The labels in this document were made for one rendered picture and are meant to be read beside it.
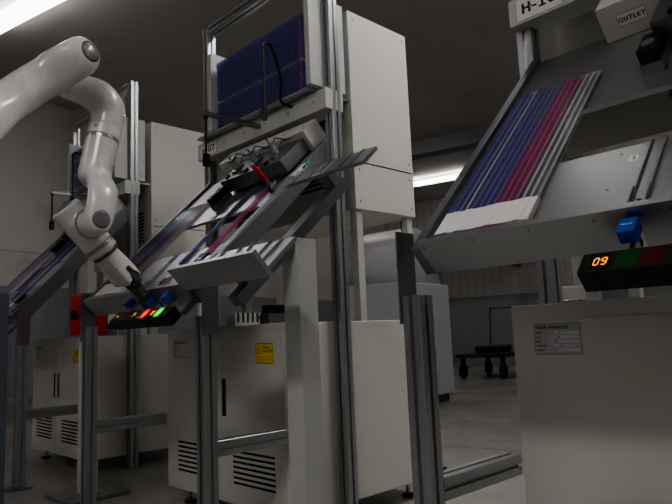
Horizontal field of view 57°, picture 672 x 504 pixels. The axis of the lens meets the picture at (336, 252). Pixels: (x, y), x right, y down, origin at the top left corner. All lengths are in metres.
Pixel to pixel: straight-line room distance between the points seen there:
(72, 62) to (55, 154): 4.54
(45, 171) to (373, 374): 4.60
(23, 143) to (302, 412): 4.97
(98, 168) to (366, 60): 1.05
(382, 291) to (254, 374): 3.02
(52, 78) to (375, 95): 1.11
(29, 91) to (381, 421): 1.43
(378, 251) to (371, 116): 2.86
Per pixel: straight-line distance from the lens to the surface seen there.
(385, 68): 2.44
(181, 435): 2.38
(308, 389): 1.52
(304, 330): 1.51
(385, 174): 2.28
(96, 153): 1.84
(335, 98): 2.12
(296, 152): 2.05
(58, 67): 1.81
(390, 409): 2.19
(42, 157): 6.24
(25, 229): 6.02
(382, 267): 5.00
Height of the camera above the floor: 0.57
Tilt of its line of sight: 8 degrees up
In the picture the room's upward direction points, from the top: 2 degrees counter-clockwise
